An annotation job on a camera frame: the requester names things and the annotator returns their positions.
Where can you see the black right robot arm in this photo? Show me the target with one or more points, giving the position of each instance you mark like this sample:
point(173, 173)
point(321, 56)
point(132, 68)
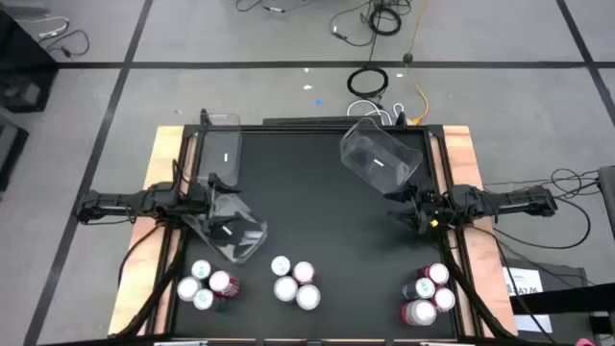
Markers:
point(509, 202)

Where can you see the white paper label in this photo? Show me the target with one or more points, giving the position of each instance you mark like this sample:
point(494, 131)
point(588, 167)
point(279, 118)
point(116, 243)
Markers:
point(533, 323)
point(521, 279)

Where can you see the black round plug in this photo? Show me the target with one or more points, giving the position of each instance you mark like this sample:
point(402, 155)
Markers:
point(408, 58)

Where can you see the clear plastic bin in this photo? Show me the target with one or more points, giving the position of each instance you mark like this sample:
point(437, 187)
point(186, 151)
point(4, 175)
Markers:
point(218, 144)
point(240, 240)
point(375, 154)

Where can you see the black table mat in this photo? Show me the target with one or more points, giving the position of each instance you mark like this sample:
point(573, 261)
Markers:
point(336, 230)

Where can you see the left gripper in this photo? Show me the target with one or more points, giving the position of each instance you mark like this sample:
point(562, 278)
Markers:
point(199, 202)

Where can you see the dark grey case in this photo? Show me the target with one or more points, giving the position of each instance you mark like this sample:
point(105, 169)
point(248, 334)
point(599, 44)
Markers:
point(567, 274)

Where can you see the silver bracket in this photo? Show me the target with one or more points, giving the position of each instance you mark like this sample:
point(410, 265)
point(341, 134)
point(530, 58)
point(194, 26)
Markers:
point(180, 343)

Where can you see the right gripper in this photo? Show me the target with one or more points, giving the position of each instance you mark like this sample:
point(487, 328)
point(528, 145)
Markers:
point(435, 206)

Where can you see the black beam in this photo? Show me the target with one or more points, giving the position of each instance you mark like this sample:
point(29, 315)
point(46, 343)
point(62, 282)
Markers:
point(567, 299)

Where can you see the black cabinet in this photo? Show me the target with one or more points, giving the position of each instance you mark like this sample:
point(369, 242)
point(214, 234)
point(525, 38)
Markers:
point(19, 57)

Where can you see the pink object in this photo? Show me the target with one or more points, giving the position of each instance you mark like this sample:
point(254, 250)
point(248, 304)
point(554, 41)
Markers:
point(584, 342)

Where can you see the blue silver Red Bull can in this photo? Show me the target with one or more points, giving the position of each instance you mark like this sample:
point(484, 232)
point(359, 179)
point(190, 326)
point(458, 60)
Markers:
point(423, 288)
point(280, 265)
point(201, 269)
point(204, 299)

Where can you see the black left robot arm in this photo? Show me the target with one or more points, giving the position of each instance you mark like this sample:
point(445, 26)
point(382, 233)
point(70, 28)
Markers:
point(110, 202)

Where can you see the black power strip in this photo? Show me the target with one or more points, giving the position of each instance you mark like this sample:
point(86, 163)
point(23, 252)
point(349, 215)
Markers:
point(317, 121)

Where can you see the dark grey box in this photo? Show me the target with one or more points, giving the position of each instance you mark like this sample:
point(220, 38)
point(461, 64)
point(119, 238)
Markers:
point(9, 149)

